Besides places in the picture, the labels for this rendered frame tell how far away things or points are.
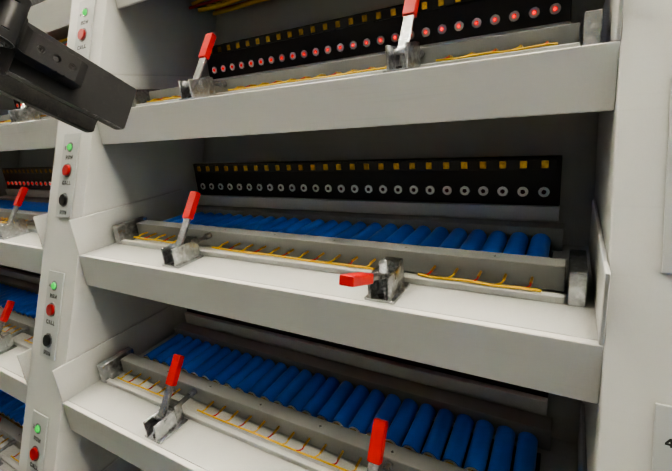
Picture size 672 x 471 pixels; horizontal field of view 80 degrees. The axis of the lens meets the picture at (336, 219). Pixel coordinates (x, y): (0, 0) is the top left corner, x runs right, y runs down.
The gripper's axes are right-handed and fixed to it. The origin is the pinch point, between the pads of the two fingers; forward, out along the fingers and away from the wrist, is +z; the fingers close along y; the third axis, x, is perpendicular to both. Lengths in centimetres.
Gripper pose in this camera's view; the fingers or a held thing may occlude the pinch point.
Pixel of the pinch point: (60, 84)
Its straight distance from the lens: 31.3
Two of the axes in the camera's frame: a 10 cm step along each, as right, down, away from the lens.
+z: 4.6, 2.7, 8.4
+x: 1.8, -9.6, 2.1
